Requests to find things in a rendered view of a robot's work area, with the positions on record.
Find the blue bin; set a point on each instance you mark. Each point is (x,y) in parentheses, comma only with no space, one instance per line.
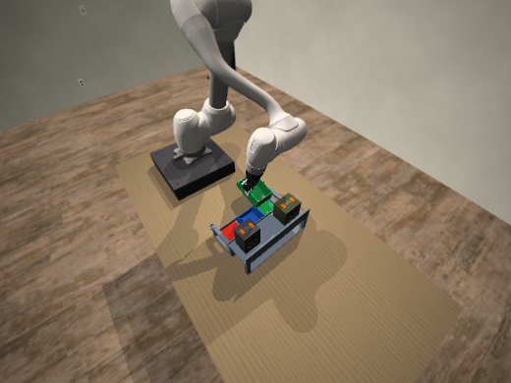
(254,213)

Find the green bin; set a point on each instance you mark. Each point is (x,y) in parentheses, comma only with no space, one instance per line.
(259,190)

